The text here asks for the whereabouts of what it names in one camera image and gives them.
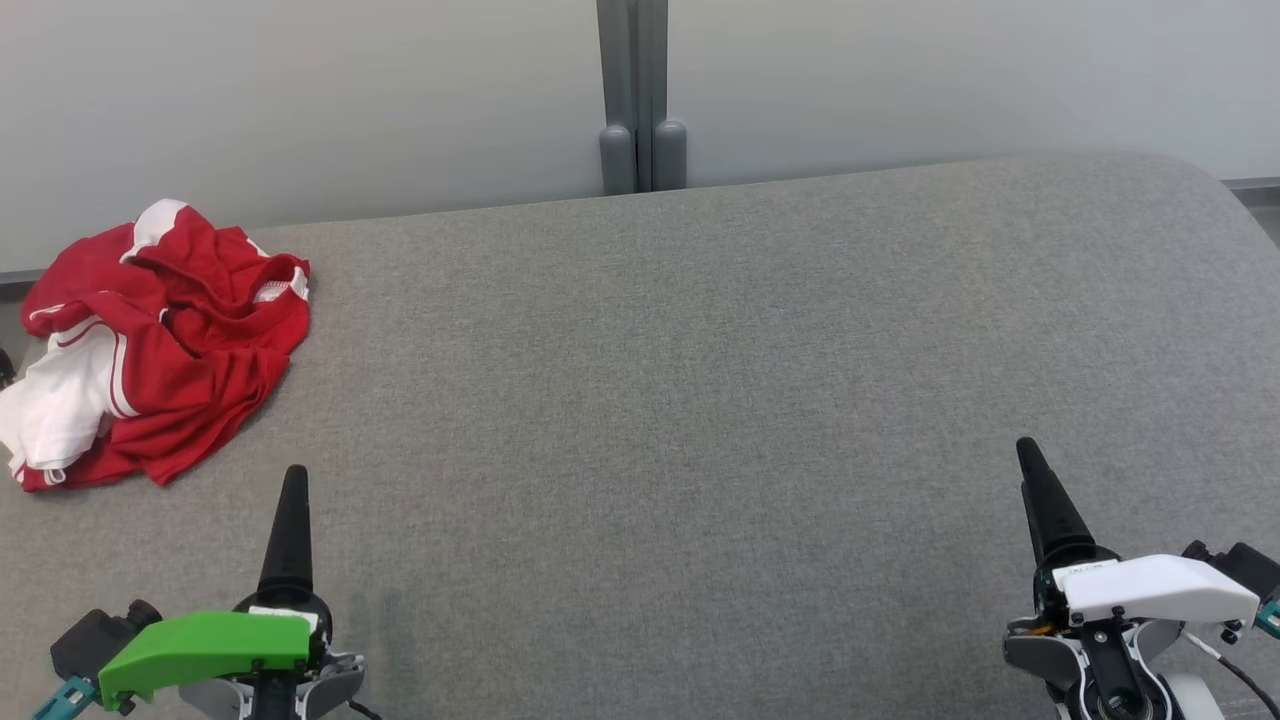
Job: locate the red jersey with white sleeves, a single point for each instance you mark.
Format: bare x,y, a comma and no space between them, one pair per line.
180,420

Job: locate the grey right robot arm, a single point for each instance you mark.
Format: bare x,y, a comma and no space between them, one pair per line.
1040,650

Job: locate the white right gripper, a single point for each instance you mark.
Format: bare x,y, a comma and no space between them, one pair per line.
1150,590

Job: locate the red shorts with white trim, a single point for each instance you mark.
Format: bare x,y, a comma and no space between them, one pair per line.
210,270

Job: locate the grey partition post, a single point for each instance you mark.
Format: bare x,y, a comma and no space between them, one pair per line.
640,100

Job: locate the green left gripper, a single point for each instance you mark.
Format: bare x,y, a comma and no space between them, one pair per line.
200,650

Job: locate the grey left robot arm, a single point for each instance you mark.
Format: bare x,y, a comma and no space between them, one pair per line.
330,685

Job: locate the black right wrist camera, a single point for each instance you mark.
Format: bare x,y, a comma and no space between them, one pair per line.
1245,565

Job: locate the black metal bracket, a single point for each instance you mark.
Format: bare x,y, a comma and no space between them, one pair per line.
5,370

